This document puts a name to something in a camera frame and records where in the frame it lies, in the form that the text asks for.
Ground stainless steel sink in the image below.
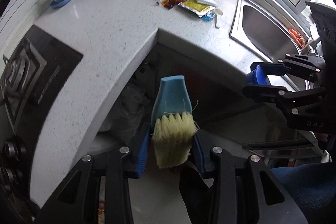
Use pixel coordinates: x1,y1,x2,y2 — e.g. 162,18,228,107
230,0,301,62

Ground blue saucer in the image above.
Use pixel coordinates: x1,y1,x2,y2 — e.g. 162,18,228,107
50,0,72,9

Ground yellow snack wrapper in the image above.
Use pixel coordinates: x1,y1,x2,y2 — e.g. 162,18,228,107
178,0,214,18

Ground orange sponge cloth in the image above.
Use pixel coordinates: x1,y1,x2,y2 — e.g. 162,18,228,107
288,28,306,49

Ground blue scrub brush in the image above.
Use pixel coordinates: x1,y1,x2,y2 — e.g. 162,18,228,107
151,75,198,169

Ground black gas stove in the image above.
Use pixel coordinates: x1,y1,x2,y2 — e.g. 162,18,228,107
1,25,83,155

